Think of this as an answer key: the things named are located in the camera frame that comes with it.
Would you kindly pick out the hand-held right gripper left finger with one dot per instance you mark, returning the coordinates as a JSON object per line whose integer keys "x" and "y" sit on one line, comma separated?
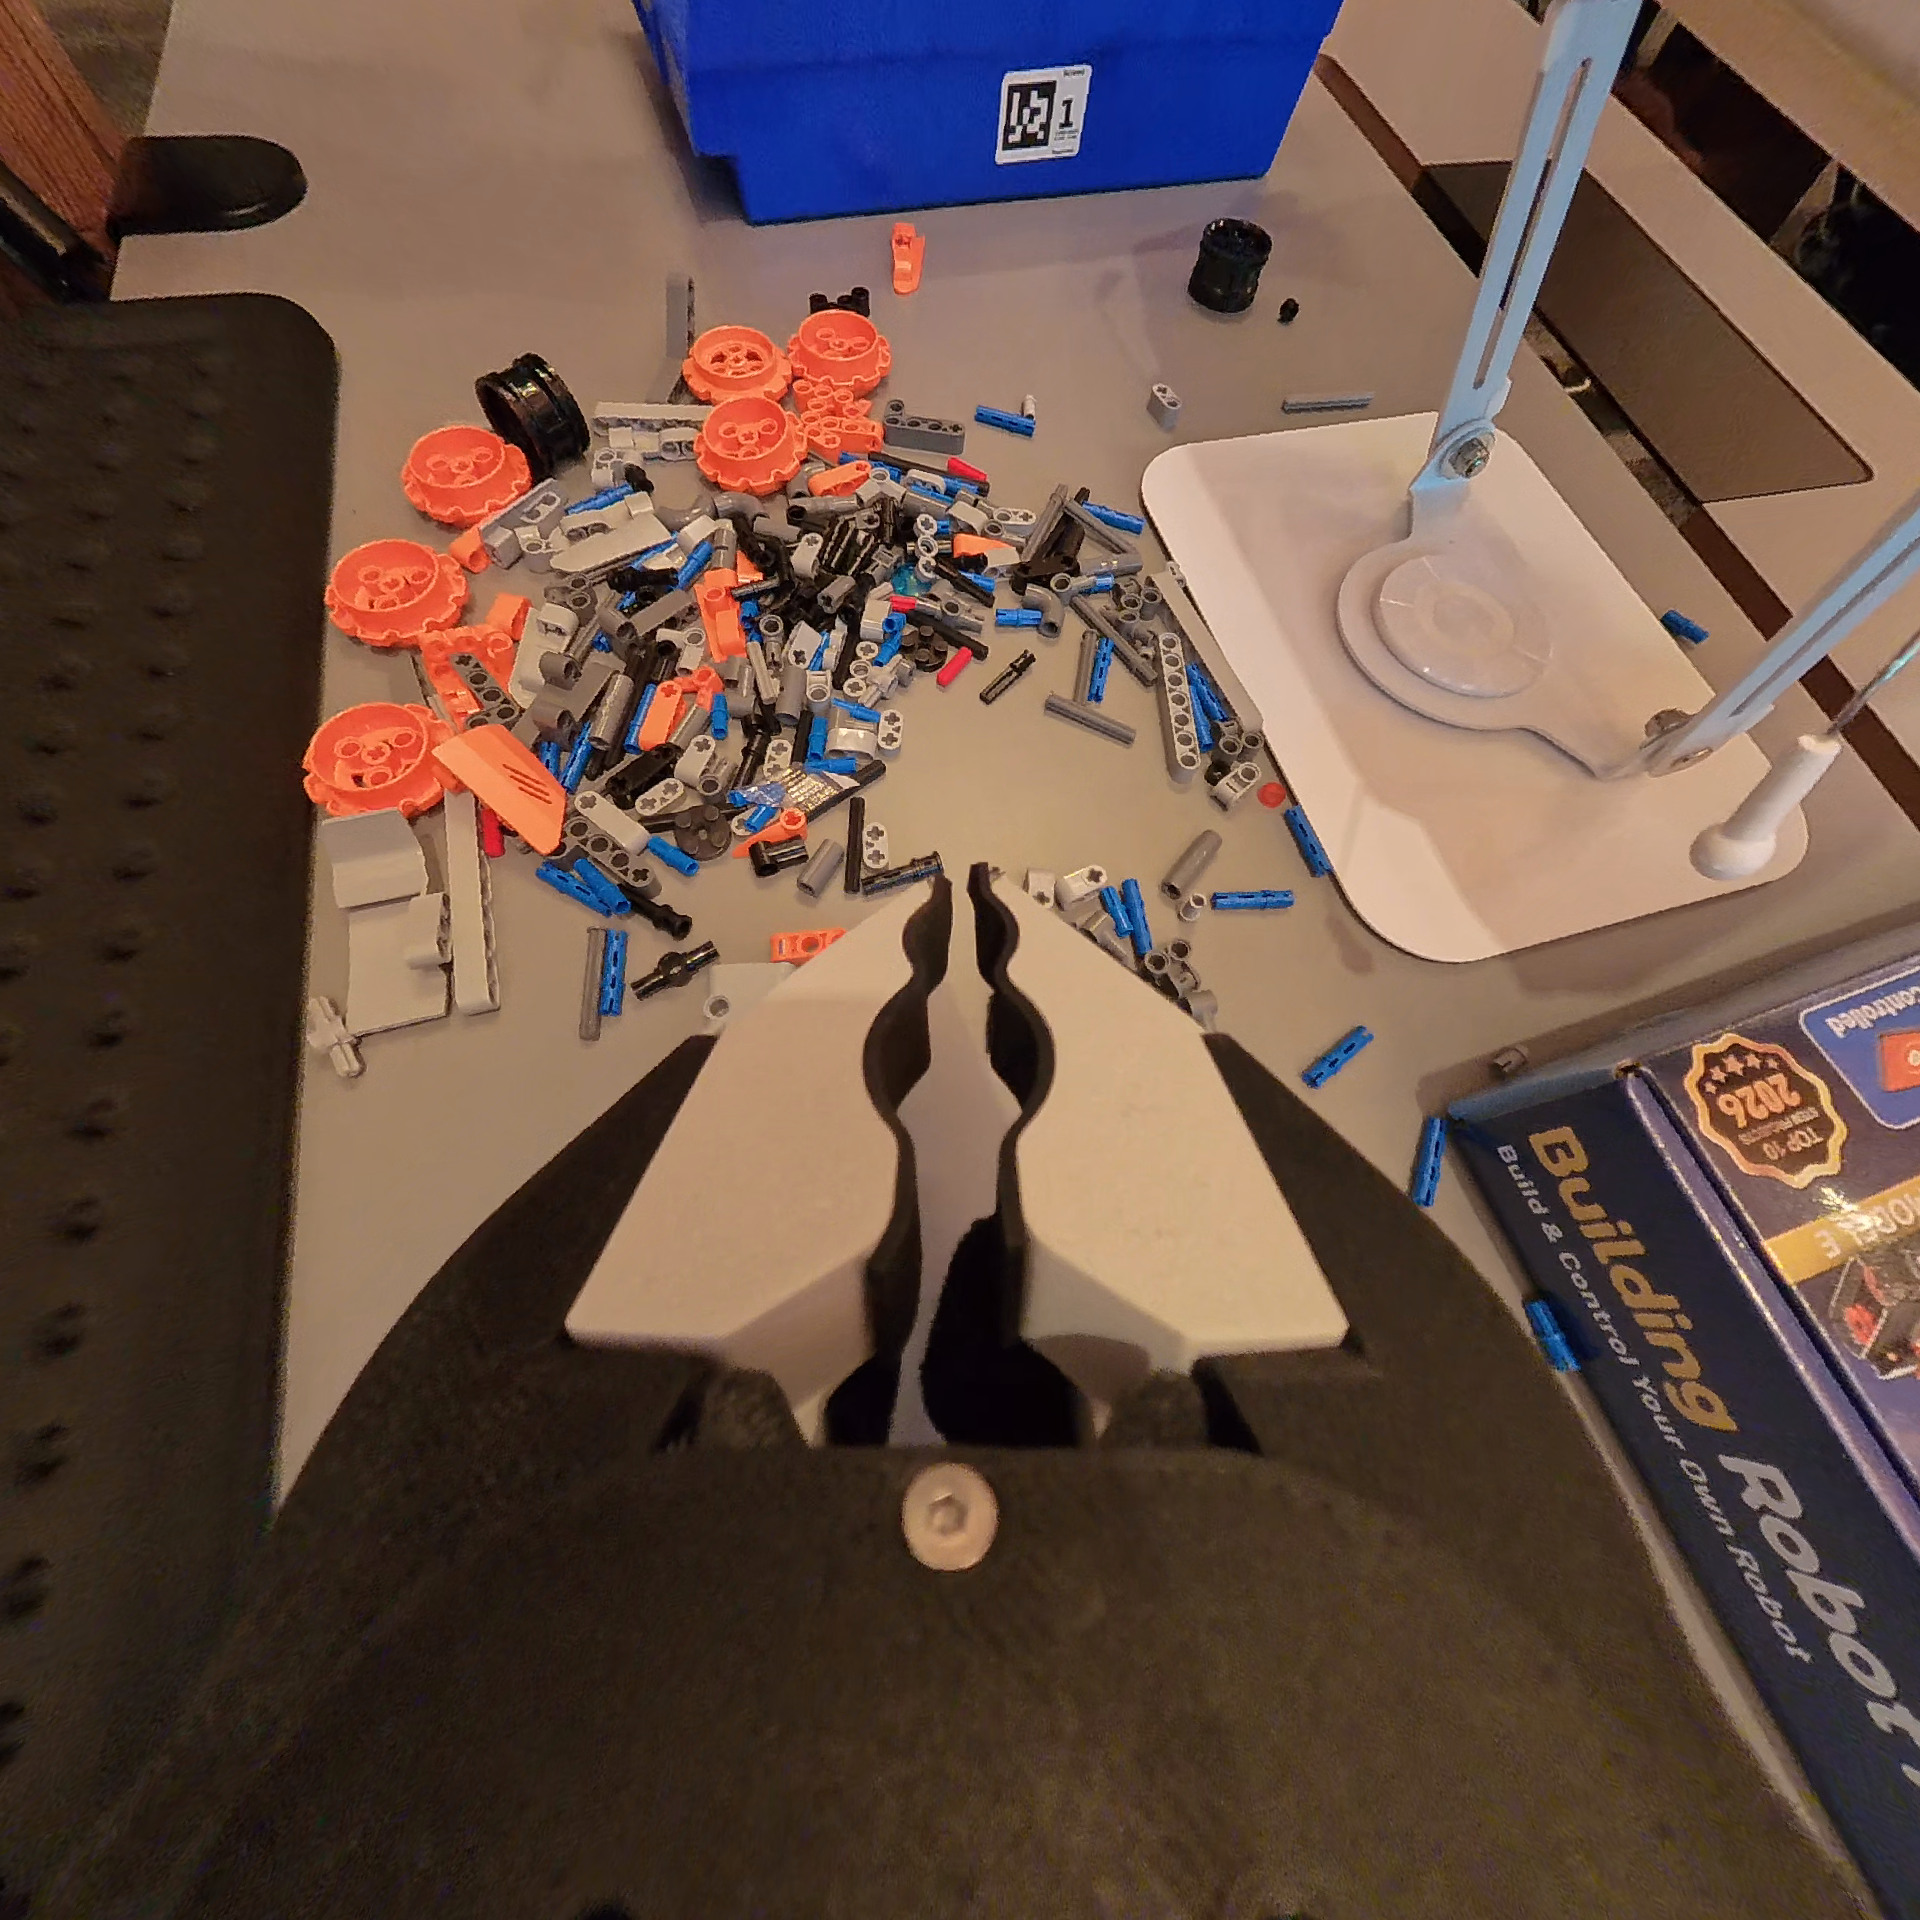
{"x": 720, "y": 1185}

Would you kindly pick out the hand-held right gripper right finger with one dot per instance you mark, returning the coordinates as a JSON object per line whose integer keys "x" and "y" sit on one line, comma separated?
{"x": 1185, "y": 1185}

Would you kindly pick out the orange thin holed piece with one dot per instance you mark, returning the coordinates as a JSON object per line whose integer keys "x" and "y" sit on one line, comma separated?
{"x": 802, "y": 943}

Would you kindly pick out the pile of small building pieces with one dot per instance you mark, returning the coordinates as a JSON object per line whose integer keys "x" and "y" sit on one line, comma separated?
{"x": 781, "y": 628}

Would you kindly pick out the blue plastic bin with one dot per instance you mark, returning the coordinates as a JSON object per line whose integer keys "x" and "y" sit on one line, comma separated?
{"x": 840, "y": 89}

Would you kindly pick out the black axle connector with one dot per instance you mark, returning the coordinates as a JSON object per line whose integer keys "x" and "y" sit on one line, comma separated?
{"x": 674, "y": 971}

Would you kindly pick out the cluster of grey black connectors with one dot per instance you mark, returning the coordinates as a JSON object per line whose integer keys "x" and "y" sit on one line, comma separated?
{"x": 1142, "y": 931}

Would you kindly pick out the dark grey tube piece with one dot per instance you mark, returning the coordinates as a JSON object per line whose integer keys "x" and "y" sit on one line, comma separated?
{"x": 1194, "y": 863}

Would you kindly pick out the black pin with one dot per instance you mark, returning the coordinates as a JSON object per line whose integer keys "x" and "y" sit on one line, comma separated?
{"x": 856, "y": 839}
{"x": 906, "y": 873}

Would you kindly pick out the light grey axle connector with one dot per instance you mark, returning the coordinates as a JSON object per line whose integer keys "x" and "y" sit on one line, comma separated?
{"x": 338, "y": 1039}

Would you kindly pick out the orange curved shell piece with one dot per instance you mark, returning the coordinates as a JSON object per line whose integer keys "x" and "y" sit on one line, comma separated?
{"x": 504, "y": 780}

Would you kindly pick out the white book stand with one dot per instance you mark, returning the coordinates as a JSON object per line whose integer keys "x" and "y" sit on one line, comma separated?
{"x": 1501, "y": 839}

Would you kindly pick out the grey curved panel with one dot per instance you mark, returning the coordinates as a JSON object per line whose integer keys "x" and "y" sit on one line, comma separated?
{"x": 374, "y": 858}

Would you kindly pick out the blue robot kit box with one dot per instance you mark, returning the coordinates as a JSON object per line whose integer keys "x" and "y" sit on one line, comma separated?
{"x": 1650, "y": 1348}

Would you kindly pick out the orange gear wheel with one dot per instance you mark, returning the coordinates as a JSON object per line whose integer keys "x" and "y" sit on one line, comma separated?
{"x": 837, "y": 348}
{"x": 749, "y": 442}
{"x": 734, "y": 359}
{"x": 464, "y": 474}
{"x": 394, "y": 587}
{"x": 368, "y": 754}

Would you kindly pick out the black perforated edge pad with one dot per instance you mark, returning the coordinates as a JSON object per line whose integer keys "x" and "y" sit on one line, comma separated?
{"x": 149, "y": 900}

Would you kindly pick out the dark grey axle rod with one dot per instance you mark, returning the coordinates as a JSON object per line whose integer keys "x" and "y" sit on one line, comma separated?
{"x": 1328, "y": 403}

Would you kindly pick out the black forked piece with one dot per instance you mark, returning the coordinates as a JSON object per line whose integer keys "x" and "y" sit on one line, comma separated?
{"x": 840, "y": 300}

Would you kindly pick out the black wheel hub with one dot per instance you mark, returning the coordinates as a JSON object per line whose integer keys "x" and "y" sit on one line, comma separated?
{"x": 1230, "y": 263}

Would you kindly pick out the orange curved small piece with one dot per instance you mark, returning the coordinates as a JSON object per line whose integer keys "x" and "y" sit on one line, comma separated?
{"x": 904, "y": 255}

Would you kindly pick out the black chair armrest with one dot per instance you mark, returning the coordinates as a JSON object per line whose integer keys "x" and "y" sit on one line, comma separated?
{"x": 210, "y": 187}

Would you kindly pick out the wooden panel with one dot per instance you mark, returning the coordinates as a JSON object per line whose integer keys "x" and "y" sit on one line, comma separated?
{"x": 43, "y": 89}

